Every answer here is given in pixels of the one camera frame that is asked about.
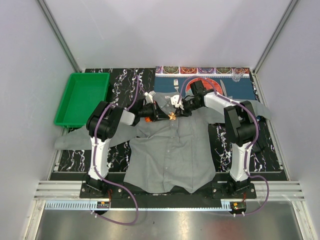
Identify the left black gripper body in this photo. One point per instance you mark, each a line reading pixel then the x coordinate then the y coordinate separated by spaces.
pixel 154 111

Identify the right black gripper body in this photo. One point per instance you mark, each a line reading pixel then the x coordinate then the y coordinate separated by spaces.
pixel 189 106

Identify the orange flower brooch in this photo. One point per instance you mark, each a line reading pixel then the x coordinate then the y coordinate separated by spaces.
pixel 172 116
pixel 148 119

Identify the grey button shirt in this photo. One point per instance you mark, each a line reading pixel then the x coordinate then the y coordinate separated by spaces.
pixel 164 154

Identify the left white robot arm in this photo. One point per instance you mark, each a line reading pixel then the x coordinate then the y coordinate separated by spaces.
pixel 102 126

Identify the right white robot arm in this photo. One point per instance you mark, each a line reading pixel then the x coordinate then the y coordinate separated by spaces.
pixel 241 128

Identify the near black brooch stand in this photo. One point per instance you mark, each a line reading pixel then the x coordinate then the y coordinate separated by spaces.
pixel 259 146

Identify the silver fork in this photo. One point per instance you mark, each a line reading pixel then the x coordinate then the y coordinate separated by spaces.
pixel 176 84

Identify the red and teal plate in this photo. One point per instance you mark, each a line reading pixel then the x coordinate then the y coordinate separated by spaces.
pixel 208 83

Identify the silver knife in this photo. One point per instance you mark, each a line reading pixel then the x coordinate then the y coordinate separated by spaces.
pixel 224 91

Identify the blue patterned placemat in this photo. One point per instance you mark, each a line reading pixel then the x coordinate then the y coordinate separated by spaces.
pixel 245 89

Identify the clear drinking glass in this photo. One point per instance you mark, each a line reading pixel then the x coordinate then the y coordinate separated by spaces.
pixel 238 73

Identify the green plastic bin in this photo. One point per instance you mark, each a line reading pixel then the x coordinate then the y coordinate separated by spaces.
pixel 81 96

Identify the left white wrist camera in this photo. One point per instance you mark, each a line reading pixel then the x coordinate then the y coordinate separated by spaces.
pixel 149 96

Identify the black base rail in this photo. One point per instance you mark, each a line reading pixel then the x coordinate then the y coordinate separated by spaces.
pixel 218 188

